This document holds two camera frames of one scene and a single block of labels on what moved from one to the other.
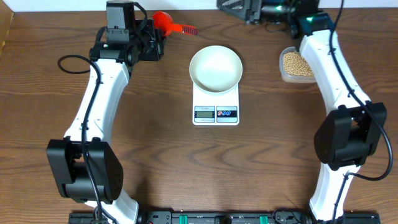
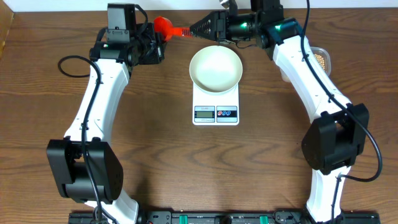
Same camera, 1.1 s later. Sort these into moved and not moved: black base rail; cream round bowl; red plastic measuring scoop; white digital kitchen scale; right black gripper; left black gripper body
Moved: right black gripper; red plastic measuring scoop
Not moved: white digital kitchen scale; left black gripper body; cream round bowl; black base rail
